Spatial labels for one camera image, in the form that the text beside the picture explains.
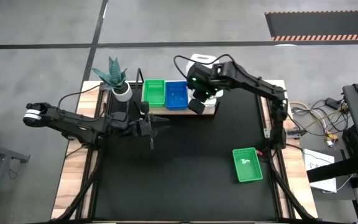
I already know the light wooden shelf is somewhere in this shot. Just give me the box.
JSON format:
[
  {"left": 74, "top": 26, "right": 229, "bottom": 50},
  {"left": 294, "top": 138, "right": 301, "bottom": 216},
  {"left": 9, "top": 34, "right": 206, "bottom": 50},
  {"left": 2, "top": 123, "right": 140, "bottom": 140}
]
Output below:
[{"left": 134, "top": 67, "right": 222, "bottom": 116}]

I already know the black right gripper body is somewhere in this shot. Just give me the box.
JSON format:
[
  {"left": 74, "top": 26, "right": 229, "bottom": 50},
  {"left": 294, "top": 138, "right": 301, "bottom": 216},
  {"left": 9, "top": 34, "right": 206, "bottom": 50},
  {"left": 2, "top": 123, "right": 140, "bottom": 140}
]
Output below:
[{"left": 186, "top": 62, "right": 229, "bottom": 100}]

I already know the green plastic basket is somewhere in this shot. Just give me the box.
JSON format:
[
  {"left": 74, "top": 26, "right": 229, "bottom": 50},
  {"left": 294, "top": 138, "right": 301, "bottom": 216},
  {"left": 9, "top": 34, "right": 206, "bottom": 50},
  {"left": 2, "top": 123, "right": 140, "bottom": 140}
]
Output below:
[
  {"left": 232, "top": 147, "right": 264, "bottom": 183},
  {"left": 143, "top": 79, "right": 167, "bottom": 108}
]

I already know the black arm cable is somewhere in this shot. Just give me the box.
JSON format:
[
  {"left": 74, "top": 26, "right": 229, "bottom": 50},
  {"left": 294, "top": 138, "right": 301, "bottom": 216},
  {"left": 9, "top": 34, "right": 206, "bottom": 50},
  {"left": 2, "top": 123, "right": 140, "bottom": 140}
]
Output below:
[
  {"left": 172, "top": 53, "right": 239, "bottom": 82},
  {"left": 56, "top": 83, "right": 105, "bottom": 110}
]

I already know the green snake plant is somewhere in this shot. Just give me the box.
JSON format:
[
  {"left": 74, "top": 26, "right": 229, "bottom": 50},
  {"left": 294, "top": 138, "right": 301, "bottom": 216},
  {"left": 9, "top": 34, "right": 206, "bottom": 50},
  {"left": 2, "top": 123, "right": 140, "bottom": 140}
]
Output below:
[{"left": 91, "top": 56, "right": 129, "bottom": 91}]

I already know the blue plastic basket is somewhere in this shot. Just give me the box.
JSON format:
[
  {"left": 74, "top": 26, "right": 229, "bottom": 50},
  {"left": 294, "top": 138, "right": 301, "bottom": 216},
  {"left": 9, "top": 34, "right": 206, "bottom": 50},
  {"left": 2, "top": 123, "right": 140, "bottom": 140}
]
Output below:
[{"left": 165, "top": 80, "right": 190, "bottom": 111}]

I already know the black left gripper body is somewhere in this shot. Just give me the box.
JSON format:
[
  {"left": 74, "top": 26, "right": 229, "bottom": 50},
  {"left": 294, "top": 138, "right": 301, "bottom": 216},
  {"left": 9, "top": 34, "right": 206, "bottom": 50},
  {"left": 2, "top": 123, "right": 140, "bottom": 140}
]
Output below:
[{"left": 129, "top": 119, "right": 151, "bottom": 138}]

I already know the black metal bar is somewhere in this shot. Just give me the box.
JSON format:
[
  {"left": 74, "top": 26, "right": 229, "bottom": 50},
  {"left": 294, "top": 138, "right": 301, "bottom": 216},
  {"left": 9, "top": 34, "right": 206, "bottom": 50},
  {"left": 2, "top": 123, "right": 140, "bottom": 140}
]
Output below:
[{"left": 306, "top": 157, "right": 358, "bottom": 184}]

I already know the black hazard-striped floor mat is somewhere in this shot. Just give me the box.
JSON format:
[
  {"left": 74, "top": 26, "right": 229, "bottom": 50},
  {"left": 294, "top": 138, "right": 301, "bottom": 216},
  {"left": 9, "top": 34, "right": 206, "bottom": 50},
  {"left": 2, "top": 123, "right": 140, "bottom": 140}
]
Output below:
[{"left": 265, "top": 10, "right": 358, "bottom": 42}]

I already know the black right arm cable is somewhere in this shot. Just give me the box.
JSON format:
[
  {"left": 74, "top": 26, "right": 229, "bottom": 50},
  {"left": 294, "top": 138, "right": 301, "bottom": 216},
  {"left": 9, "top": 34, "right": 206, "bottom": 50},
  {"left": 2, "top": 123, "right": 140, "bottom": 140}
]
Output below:
[{"left": 172, "top": 53, "right": 239, "bottom": 82}]

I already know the white round plant pot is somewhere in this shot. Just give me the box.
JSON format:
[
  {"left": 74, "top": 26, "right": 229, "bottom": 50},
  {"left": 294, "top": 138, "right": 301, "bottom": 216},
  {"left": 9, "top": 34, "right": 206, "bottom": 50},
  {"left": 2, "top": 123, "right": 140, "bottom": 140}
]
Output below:
[{"left": 111, "top": 81, "right": 134, "bottom": 103}]

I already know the yellow white connector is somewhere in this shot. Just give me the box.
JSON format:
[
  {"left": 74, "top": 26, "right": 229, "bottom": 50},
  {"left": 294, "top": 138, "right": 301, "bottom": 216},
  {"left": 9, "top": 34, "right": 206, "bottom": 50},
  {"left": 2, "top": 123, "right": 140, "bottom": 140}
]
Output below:
[{"left": 324, "top": 131, "right": 339, "bottom": 147}]

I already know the white cardboard box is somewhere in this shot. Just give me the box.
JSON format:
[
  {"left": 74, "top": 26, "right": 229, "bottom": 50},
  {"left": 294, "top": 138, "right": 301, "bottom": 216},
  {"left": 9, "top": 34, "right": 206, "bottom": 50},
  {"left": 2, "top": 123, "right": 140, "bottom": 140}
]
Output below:
[{"left": 302, "top": 148, "right": 338, "bottom": 194}]

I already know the black table mat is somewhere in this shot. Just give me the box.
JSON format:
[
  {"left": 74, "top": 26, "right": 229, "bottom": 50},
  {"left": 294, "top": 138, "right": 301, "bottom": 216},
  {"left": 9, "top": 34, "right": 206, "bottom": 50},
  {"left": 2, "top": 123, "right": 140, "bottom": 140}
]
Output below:
[{"left": 93, "top": 85, "right": 281, "bottom": 221}]

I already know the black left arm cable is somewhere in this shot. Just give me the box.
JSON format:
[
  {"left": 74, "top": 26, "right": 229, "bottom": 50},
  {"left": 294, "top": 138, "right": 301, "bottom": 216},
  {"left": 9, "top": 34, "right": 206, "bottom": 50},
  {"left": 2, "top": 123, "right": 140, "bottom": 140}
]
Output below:
[{"left": 56, "top": 83, "right": 105, "bottom": 110}]

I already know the black power adapter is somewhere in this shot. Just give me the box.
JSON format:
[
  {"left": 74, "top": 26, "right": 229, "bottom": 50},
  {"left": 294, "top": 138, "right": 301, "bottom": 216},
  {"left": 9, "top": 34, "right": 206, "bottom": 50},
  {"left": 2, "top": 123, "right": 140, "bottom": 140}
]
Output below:
[{"left": 324, "top": 97, "right": 342, "bottom": 110}]

